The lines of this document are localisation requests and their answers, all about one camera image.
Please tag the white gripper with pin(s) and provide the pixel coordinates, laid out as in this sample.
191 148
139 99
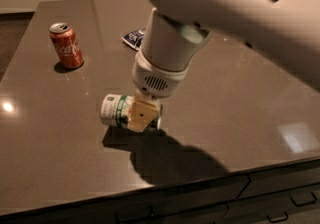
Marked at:
154 79

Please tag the white green 7up can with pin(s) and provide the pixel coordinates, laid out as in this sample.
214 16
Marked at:
115 111

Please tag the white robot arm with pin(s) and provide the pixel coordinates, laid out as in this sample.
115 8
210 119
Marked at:
285 31

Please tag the red Coca-Cola can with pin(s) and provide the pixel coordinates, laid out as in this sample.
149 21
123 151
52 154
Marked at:
66 45

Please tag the blue white snack bag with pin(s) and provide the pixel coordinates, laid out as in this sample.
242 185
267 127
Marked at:
134 39

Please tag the dark cabinet drawer front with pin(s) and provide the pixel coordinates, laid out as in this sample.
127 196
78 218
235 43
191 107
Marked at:
275 180

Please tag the black drawer handle left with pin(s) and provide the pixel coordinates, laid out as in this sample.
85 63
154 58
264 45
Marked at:
134 213

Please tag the black drawer handle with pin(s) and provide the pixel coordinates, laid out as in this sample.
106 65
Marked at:
134 213
277 218
304 199

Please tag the black drawer handle lower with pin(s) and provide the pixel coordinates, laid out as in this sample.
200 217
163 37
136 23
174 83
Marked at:
277 218

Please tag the black drawer handle right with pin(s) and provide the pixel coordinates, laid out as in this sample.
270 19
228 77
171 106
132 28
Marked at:
304 199

